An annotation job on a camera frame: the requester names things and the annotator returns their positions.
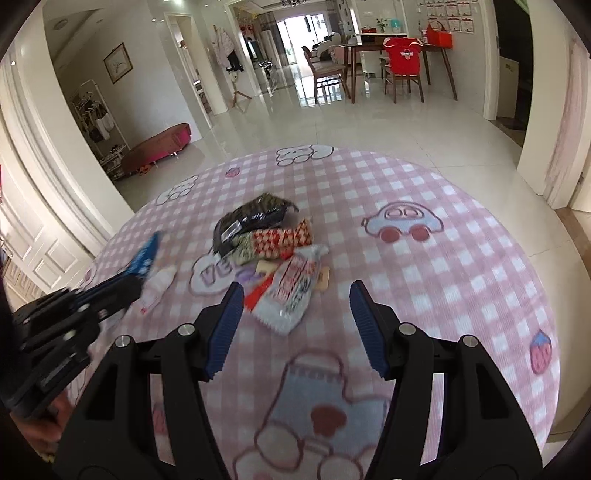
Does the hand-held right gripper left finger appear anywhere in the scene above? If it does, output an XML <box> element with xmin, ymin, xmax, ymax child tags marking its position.
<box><xmin>53</xmin><ymin>281</ymin><xmax>245</xmax><ymax>480</ymax></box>

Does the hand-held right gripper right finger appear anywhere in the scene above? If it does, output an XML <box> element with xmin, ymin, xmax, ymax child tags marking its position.
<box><xmin>348</xmin><ymin>279</ymin><xmax>543</xmax><ymax>480</ymax></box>

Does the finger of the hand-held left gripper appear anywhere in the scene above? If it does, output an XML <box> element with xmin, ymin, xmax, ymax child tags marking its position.
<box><xmin>88</xmin><ymin>277</ymin><xmax>146</xmax><ymax>324</ymax></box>
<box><xmin>76</xmin><ymin>231</ymin><xmax>162</xmax><ymax>301</ymax></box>

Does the small white packet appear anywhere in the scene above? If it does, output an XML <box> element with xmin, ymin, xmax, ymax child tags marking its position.
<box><xmin>139</xmin><ymin>268</ymin><xmax>177</xmax><ymax>315</ymax></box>

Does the orange red wrapper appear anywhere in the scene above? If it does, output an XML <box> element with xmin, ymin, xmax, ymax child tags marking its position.
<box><xmin>244</xmin><ymin>274</ymin><xmax>278</xmax><ymax>315</ymax></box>

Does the white wrapper red label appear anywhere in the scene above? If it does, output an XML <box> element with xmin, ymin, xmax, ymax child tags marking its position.
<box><xmin>252</xmin><ymin>244</ymin><xmax>331</xmax><ymax>335</ymax></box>

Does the red white checked wrapper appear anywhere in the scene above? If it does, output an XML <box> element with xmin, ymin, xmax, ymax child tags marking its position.
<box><xmin>249</xmin><ymin>219</ymin><xmax>315</xmax><ymax>259</ymax></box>

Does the dark patterned wrapper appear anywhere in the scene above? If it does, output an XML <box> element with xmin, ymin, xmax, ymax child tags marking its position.
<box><xmin>212</xmin><ymin>193</ymin><xmax>301</xmax><ymax>257</ymax></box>

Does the pink checked tablecloth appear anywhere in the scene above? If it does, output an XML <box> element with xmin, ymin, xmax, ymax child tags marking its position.
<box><xmin>65</xmin><ymin>143</ymin><xmax>561</xmax><ymax>480</ymax></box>

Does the pink bench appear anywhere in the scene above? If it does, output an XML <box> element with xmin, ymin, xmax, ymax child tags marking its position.
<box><xmin>121</xmin><ymin>122</ymin><xmax>192</xmax><ymax>175</ymax></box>

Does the white metal rack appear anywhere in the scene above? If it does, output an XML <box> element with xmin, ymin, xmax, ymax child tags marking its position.
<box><xmin>69</xmin><ymin>79</ymin><xmax>130</xmax><ymax>181</ymax></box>

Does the framed ink painting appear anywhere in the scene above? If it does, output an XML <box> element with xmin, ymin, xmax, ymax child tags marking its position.
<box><xmin>102</xmin><ymin>42</ymin><xmax>127</xmax><ymax>84</ymax></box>

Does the wooden coat rack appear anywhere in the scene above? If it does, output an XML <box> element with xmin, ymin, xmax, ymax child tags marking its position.
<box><xmin>212</xmin><ymin>25</ymin><xmax>252</xmax><ymax>112</ymax></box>

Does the wooden dining chair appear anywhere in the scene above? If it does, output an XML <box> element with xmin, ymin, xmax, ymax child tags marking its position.
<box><xmin>381</xmin><ymin>39</ymin><xmax>426</xmax><ymax>103</ymax></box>
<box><xmin>301</xmin><ymin>45</ymin><xmax>352</xmax><ymax>109</ymax></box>

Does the white sideboard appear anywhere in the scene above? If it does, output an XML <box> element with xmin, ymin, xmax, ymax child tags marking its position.
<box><xmin>346</xmin><ymin>30</ymin><xmax>409</xmax><ymax>75</ymax></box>

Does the light sofa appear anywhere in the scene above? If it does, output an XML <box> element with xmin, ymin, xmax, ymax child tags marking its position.
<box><xmin>309</xmin><ymin>33</ymin><xmax>345</xmax><ymax>61</ymax></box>

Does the red shirt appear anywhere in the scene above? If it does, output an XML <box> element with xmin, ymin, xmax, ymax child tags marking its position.
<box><xmin>382</xmin><ymin>38</ymin><xmax>423</xmax><ymax>75</ymax></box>

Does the white cabinet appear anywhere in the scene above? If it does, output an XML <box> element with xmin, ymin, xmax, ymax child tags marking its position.
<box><xmin>498</xmin><ymin>55</ymin><xmax>520</xmax><ymax>120</ymax></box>

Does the wooden dining table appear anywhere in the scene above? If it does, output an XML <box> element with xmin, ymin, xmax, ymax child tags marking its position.
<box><xmin>344</xmin><ymin>39</ymin><xmax>458</xmax><ymax>104</ymax></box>

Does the pink door curtain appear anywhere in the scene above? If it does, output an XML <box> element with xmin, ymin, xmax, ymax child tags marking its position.
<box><xmin>545</xmin><ymin>37</ymin><xmax>587</xmax><ymax>204</ymax></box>

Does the red bag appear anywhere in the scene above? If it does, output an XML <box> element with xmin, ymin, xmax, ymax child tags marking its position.
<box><xmin>425</xmin><ymin>18</ymin><xmax>454</xmax><ymax>49</ymax></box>

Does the group of wall certificates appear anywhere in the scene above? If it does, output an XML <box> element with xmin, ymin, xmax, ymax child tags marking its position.
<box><xmin>416</xmin><ymin>0</ymin><xmax>476</xmax><ymax>34</ymax></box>

